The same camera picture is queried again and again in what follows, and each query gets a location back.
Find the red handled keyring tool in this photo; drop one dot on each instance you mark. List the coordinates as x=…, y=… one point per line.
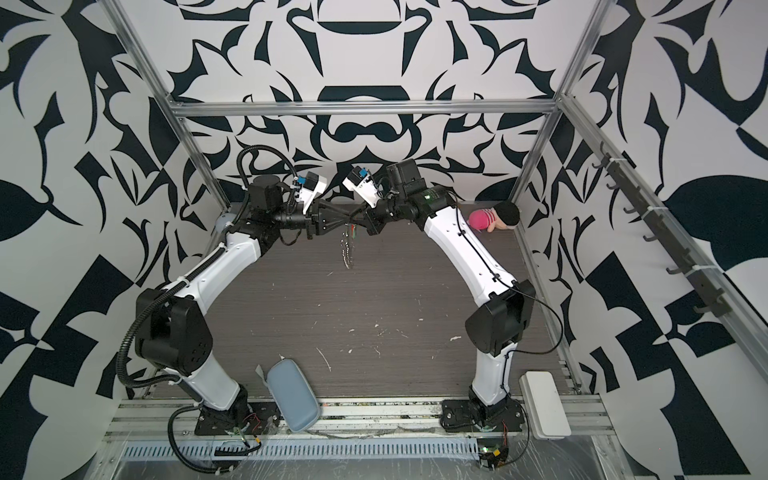
x=347, y=248

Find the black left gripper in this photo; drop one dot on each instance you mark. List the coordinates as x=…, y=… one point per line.
x=320, y=218

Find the pink doll black hair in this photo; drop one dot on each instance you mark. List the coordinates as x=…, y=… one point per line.
x=502, y=216

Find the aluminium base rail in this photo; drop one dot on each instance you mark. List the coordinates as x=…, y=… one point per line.
x=339, y=417

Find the blue grey glasses case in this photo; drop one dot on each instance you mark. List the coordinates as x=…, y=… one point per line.
x=292, y=394

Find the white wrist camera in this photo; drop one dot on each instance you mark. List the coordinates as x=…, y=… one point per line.
x=360, y=181
x=308, y=188

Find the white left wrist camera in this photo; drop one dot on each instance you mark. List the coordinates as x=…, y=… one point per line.
x=308, y=188

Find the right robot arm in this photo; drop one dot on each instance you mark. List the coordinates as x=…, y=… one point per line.
x=504, y=305

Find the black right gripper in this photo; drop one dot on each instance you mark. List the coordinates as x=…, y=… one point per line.
x=372, y=219

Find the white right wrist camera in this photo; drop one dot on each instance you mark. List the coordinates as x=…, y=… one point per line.
x=360, y=181

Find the wall coat hook rack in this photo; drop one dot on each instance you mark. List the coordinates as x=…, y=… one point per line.
x=666, y=230

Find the white box on rail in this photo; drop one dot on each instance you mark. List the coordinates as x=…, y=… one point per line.
x=544, y=406

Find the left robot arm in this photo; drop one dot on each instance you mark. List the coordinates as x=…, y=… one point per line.
x=170, y=341

